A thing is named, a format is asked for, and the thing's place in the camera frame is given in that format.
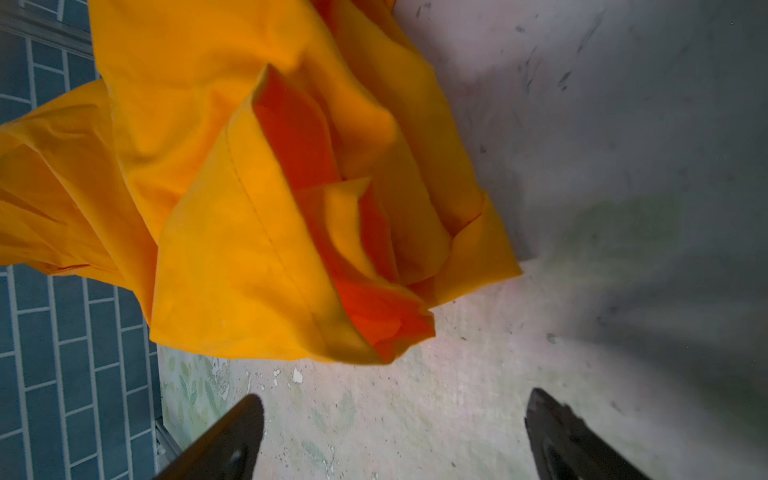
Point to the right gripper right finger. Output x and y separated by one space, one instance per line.
564 447

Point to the orange shorts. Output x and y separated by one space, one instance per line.
275 180

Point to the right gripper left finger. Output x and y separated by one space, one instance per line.
228 450

